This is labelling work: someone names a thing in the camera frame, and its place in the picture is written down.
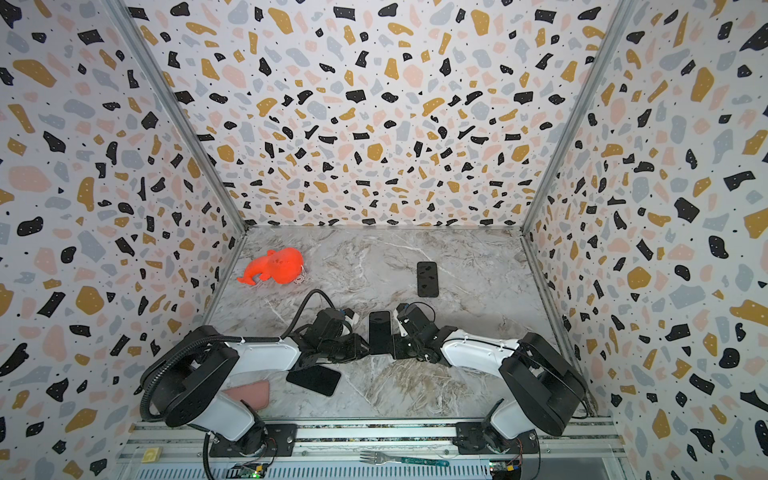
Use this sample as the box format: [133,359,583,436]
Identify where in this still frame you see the black phone left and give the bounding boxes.
[286,365,341,397]

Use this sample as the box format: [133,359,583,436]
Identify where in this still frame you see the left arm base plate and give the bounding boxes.
[209,423,298,458]

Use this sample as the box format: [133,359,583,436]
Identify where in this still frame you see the aluminium rail frame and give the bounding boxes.
[110,418,635,479]

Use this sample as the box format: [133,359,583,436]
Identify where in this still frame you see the circuit board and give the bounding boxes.
[229,463,268,479]
[489,460,522,480]

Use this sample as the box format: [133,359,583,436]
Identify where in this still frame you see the silver fork green handle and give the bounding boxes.
[360,451,450,468]

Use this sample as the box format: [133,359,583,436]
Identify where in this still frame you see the red plush toy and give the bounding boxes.
[237,248,304,285]

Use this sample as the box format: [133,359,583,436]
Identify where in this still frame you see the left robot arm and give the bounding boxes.
[139,308,370,443]

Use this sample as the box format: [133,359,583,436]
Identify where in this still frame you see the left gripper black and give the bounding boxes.
[319,333,374,364]

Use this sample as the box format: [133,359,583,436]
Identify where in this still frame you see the right circuit board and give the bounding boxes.
[489,460,522,480]

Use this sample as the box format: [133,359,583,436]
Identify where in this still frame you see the pink phone case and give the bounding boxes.
[224,380,270,411]

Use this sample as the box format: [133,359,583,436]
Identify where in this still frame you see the black phone case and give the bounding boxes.
[368,311,393,355]

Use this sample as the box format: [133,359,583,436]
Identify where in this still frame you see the black corrugated cable left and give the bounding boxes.
[139,289,334,422]

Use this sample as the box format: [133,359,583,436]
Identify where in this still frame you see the black phone case camera cutout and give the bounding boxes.
[416,261,439,298]

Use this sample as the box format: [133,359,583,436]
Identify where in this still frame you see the left circuit board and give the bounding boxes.
[229,463,268,479]

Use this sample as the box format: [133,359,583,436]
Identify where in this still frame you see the yellow sticker tag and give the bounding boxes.
[141,447,162,464]

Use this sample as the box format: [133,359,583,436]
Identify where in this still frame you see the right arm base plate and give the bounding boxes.
[453,422,539,455]

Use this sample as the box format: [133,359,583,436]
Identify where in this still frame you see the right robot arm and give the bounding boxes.
[393,302,587,440]

